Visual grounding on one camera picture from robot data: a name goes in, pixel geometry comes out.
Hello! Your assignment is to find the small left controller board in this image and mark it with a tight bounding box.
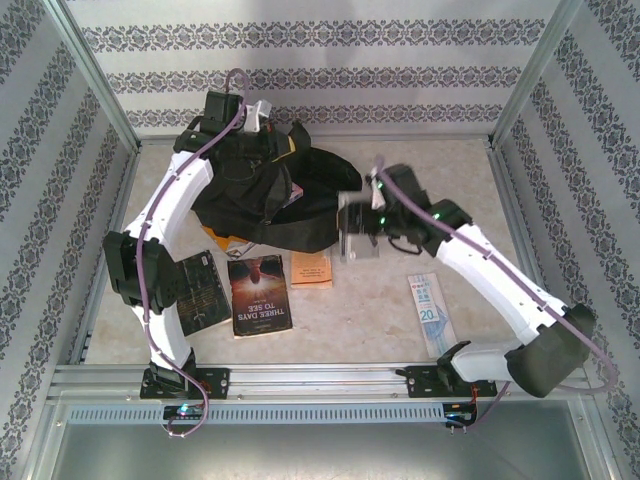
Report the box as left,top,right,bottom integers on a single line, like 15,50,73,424
163,403,204,420

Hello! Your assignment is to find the grey metal sheet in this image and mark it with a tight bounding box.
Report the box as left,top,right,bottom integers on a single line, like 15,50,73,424
29,419,616,480

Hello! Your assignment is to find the aluminium frame side rail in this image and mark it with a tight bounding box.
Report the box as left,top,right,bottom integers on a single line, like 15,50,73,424
67,147,144,366
487,144,571,351

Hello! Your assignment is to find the aluminium frame back rail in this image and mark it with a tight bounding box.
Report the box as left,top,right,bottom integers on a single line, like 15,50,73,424
134,132,496,147

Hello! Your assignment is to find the orange and white book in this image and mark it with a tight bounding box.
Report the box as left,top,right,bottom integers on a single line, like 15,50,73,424
202,224,259,259

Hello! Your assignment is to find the black book with gold title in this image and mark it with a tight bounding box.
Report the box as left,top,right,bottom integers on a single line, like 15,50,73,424
177,251,232,337

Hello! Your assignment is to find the grey slotted cable duct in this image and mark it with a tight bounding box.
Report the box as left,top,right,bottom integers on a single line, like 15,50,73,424
64,403,476,426

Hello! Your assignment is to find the black backpack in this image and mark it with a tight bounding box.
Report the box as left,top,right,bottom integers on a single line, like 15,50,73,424
192,122,362,254

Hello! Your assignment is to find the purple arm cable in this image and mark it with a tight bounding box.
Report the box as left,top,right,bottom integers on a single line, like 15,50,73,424
374,155,620,432
132,68,252,441

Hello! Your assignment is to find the small controller board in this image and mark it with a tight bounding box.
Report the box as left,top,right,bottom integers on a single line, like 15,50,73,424
444,402,479,426
163,403,204,420

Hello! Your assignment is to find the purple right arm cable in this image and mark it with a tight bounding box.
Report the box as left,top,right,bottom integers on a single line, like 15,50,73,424
374,155,620,432

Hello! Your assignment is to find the grey pen box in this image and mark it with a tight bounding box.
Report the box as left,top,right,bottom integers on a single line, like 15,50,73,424
335,191,382,265

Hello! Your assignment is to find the Three Days To See book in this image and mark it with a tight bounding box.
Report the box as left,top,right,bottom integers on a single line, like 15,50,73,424
227,254,295,339

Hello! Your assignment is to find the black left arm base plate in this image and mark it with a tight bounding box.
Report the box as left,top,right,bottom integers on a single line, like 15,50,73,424
139,367,231,400

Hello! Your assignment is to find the small right controller board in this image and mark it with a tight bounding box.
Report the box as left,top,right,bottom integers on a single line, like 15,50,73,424
444,402,479,426

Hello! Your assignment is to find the aluminium frame post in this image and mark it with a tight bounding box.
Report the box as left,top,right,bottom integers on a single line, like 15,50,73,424
487,0,586,149
42,0,141,151

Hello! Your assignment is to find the packaged 20 cm ruler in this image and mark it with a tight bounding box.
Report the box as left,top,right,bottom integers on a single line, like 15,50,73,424
406,272,459,359

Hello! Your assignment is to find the aluminium mounting rail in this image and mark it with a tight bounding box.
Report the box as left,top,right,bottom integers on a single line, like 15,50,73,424
49,363,591,401

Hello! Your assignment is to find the small orange booklet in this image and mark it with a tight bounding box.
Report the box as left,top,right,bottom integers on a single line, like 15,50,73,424
290,249,335,290

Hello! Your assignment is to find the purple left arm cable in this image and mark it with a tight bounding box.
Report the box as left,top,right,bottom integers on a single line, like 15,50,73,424
132,68,252,441

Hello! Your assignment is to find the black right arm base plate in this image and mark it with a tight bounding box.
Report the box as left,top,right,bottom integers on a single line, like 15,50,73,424
405,363,496,399

